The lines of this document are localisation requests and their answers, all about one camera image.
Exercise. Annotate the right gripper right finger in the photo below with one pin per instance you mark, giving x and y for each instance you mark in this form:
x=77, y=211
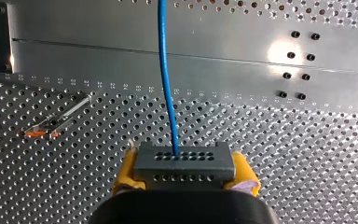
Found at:
x=243, y=174

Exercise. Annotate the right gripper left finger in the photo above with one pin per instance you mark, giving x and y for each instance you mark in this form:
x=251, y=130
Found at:
x=125, y=174

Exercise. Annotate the metal post with orange clip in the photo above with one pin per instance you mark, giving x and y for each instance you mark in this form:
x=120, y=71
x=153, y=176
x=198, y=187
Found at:
x=54, y=120

